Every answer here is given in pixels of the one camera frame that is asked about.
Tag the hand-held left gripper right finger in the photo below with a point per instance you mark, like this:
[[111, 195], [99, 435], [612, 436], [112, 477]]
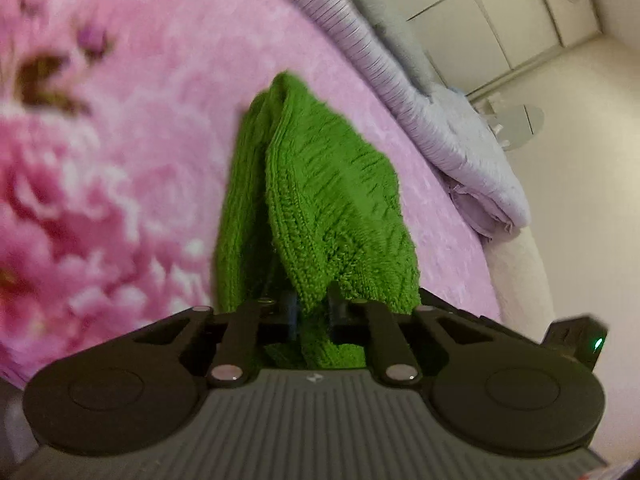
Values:
[[340, 320]]

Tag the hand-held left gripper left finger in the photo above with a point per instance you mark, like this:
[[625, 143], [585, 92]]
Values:
[[290, 317]]

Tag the green knit sweater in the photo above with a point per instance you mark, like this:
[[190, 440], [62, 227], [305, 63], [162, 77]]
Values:
[[320, 185]]

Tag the white padded headboard cushion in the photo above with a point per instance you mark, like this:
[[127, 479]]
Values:
[[525, 285]]

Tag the pale ribbed quilt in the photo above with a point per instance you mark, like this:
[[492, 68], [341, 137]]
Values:
[[470, 145]]

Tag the round mirror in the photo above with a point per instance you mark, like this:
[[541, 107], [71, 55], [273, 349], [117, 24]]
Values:
[[525, 120]]

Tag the pink rose blanket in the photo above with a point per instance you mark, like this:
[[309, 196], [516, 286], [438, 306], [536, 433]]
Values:
[[125, 160]]

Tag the lilac striped folded quilt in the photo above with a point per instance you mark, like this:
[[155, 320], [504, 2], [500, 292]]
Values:
[[360, 35]]

